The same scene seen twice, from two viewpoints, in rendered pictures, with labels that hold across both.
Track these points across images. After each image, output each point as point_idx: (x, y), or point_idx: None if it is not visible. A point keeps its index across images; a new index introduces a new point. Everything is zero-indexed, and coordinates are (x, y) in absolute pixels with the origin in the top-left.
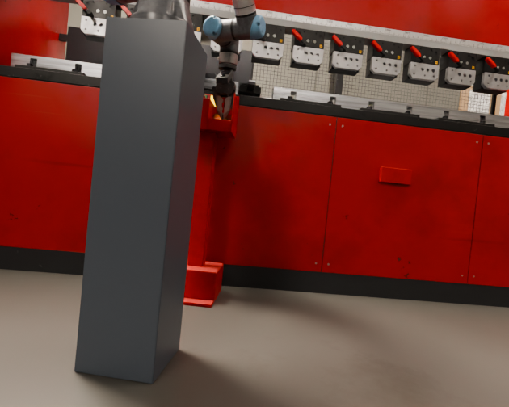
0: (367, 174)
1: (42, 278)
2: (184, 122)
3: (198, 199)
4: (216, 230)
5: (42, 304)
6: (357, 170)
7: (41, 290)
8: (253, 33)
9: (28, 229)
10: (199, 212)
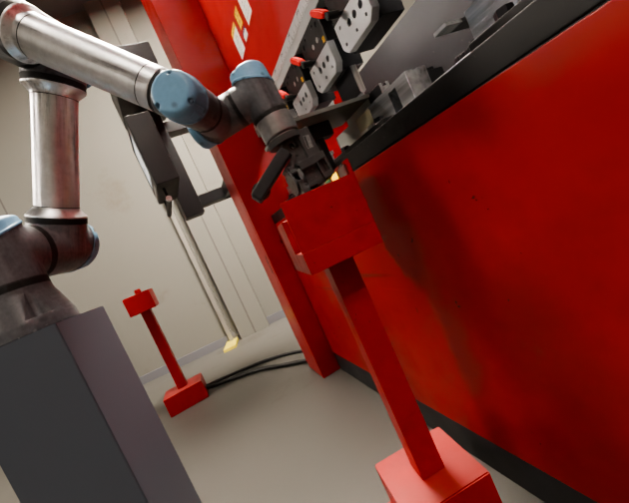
0: None
1: (355, 403)
2: (33, 463)
3: (369, 369)
4: (476, 390)
5: (301, 467)
6: None
7: (328, 433)
8: (177, 121)
9: (345, 347)
10: (380, 391)
